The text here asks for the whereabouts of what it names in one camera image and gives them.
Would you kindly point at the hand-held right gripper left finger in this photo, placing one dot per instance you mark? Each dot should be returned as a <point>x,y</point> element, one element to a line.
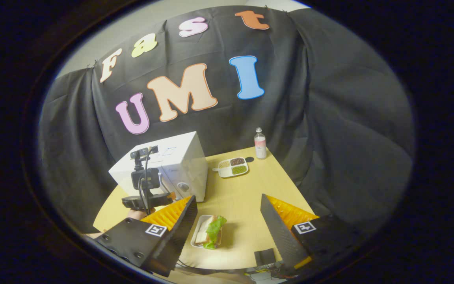
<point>177,236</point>

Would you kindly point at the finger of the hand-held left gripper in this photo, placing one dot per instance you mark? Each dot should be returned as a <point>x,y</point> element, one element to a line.
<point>171,195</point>

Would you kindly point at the black backdrop cloth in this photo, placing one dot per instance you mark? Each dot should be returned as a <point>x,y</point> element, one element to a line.
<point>329,118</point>

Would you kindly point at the clear bottle with pink label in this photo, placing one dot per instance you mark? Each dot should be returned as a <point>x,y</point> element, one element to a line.
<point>260,148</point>

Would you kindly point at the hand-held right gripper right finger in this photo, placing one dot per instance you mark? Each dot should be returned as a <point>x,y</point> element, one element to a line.
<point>278,232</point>

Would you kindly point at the white microwave oven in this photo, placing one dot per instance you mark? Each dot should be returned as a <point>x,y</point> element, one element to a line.
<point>187,165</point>

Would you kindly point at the white rectangular plate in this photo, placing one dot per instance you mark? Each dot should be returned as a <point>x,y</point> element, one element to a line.
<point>201,221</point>

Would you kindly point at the small black box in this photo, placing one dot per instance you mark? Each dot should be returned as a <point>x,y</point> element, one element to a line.
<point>265,257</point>

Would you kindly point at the divided white dish of beans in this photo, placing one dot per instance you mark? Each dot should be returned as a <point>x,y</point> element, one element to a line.
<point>227,172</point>

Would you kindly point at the lettuce sandwich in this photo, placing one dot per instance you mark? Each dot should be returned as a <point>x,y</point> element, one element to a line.
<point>211,232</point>

